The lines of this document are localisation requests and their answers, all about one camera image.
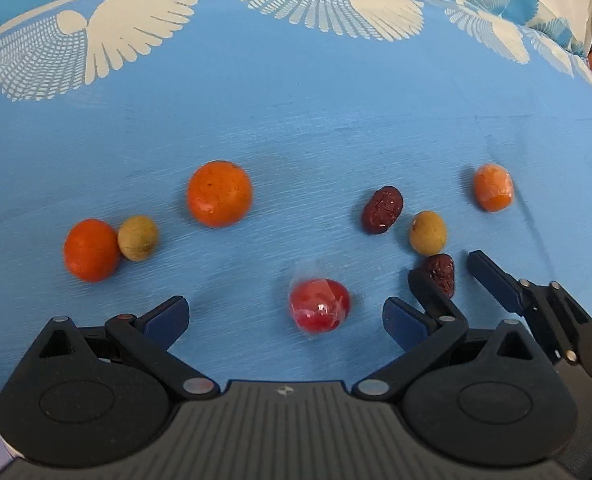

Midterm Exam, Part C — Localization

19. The wrinkled red date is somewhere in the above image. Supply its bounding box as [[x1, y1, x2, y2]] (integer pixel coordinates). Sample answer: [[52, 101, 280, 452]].
[[361, 185, 404, 236], [423, 253, 457, 298]]

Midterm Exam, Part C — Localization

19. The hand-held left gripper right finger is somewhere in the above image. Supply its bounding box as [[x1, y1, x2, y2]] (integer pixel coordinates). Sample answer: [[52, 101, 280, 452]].
[[351, 297, 552, 402]]

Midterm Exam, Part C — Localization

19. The red plastic fruit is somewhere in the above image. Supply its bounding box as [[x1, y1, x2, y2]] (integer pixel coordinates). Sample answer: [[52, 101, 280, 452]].
[[289, 278, 351, 336]]

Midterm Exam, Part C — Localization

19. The blue printed bedsheet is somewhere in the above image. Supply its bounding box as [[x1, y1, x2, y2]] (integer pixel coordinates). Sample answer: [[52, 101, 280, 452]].
[[0, 0, 592, 393]]

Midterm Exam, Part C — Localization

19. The tan longan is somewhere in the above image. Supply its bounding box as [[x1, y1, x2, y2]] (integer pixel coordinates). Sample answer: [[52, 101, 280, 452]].
[[408, 210, 448, 256], [118, 215, 159, 262]]

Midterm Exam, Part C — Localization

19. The large orange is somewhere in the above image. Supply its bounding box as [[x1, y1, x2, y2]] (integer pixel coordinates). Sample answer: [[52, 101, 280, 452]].
[[187, 160, 254, 228]]

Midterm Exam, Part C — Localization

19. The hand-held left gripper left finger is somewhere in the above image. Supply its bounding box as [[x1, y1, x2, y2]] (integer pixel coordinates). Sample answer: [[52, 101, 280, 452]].
[[38, 296, 221, 402]]

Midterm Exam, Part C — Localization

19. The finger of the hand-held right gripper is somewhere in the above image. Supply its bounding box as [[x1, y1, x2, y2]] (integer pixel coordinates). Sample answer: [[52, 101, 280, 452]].
[[407, 267, 469, 323], [467, 250, 592, 386]]

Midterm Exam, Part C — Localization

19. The small orange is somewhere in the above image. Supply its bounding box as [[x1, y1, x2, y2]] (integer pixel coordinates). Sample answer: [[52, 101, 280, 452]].
[[64, 218, 121, 283]]

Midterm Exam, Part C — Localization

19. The plastic peeled orange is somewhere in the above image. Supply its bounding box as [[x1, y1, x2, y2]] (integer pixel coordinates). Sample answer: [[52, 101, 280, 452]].
[[473, 163, 515, 212]]

